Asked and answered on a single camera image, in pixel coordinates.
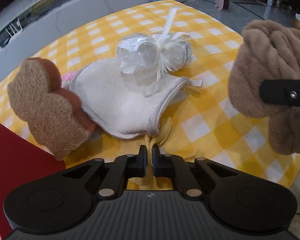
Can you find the bear-shaped brown sponge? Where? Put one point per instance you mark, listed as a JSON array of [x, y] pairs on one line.
[[54, 114]]

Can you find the pink space heater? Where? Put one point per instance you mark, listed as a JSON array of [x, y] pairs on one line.
[[223, 4]]

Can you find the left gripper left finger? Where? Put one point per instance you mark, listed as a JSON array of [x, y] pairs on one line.
[[120, 171]]

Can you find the red box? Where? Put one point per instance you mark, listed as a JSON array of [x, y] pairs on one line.
[[21, 162]]

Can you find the white fleece mitt cloth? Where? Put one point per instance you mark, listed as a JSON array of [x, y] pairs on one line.
[[114, 101]]

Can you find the white wifi router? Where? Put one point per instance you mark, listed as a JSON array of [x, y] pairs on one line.
[[14, 28]]

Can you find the pink knitted plush toy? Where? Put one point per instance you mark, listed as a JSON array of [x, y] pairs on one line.
[[67, 78]]

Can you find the brown plush knot toy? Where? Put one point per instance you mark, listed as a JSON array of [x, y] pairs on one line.
[[269, 51]]

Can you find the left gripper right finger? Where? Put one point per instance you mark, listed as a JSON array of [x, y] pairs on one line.
[[176, 169]]

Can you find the white marble tv console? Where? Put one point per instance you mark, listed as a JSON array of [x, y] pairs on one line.
[[60, 21]]

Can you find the clear bag with white items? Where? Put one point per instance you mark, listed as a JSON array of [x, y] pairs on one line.
[[149, 58]]

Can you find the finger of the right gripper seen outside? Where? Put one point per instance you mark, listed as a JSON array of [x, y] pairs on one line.
[[280, 92]]

